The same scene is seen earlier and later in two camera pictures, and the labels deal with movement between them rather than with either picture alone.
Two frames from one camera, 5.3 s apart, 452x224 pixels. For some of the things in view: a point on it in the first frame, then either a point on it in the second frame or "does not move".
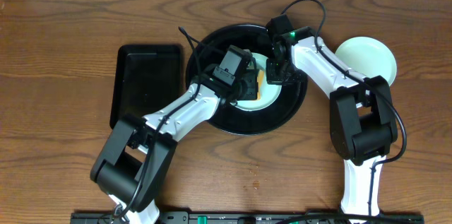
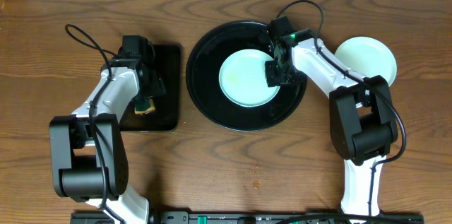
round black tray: (212, 48) does not move
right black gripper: (272, 78) does not move
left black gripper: (249, 85) → (152, 90)
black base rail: (246, 217) does not move
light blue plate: (367, 57) does not move
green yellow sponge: (260, 78) → (144, 105)
